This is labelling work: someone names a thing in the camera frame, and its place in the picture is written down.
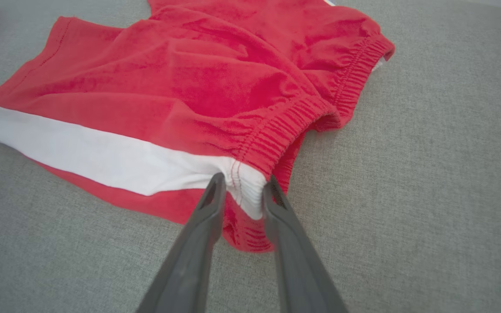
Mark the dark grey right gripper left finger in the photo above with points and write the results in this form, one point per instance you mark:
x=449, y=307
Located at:
x=189, y=261

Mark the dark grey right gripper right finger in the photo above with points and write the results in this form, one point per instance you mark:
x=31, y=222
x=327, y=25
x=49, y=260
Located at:
x=298, y=269

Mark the red shorts with white stripe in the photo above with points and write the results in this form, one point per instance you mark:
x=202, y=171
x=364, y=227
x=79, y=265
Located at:
x=189, y=78

